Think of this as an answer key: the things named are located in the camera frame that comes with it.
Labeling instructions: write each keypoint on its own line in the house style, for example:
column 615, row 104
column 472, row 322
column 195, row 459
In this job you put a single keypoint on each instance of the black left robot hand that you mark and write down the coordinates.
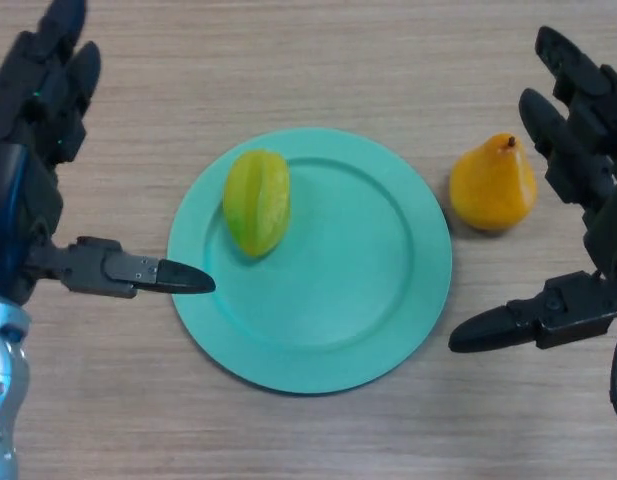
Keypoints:
column 18, row 200

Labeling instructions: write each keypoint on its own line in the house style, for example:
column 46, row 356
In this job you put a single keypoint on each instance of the green round plate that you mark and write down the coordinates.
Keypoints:
column 348, row 280

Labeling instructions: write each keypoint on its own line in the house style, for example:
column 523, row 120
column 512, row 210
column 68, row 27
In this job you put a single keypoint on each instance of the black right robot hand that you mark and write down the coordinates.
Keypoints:
column 608, row 225

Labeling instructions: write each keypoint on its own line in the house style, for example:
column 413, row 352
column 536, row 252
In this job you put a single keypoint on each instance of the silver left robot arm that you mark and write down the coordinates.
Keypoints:
column 3, row 375

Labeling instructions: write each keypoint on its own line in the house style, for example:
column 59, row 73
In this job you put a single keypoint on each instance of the orange yellow pear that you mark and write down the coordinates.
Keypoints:
column 490, row 192

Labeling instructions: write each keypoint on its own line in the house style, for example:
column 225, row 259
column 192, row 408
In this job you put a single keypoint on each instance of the yellow green starfruit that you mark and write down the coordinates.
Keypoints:
column 258, row 200

